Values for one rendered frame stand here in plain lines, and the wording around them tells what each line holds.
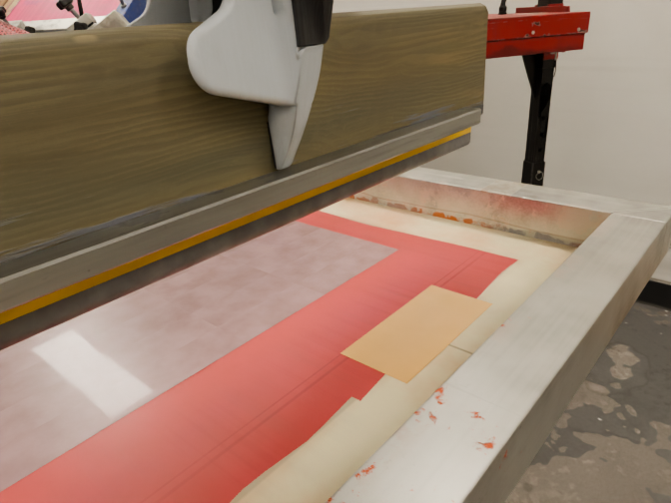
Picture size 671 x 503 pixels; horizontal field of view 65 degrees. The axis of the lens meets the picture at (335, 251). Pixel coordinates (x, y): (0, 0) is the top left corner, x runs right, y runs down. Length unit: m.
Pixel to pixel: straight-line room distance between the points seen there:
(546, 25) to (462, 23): 1.13
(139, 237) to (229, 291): 0.22
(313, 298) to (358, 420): 0.13
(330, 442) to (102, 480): 0.11
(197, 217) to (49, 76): 0.07
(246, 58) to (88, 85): 0.06
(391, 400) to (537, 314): 0.09
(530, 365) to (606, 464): 1.42
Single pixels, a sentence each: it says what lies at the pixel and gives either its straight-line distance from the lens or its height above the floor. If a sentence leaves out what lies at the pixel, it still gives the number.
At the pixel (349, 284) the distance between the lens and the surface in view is 0.40.
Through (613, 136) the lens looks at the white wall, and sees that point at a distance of 2.28.
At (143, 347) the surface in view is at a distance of 0.36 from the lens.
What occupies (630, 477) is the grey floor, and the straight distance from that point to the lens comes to 1.67.
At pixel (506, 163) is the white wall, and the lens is 2.45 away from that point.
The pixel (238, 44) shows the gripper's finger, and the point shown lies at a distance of 0.21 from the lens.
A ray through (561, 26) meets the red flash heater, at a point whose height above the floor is 1.08.
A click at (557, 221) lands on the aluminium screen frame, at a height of 0.97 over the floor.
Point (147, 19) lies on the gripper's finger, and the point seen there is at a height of 1.14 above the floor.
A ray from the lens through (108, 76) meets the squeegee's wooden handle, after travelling 0.20.
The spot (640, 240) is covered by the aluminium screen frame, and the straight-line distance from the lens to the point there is 0.41.
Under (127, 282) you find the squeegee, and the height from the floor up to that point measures 1.05.
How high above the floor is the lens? 1.14
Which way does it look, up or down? 25 degrees down
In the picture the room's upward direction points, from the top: 4 degrees counter-clockwise
